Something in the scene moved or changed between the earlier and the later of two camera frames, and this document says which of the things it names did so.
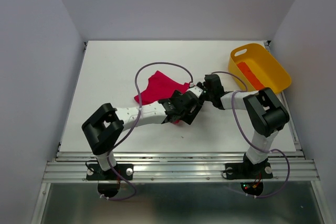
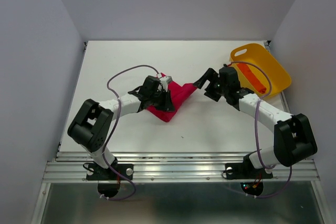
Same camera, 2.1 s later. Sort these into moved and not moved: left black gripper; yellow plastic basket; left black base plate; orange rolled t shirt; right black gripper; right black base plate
Moved: left black gripper; right black gripper
Not moved: yellow plastic basket; orange rolled t shirt; right black base plate; left black base plate
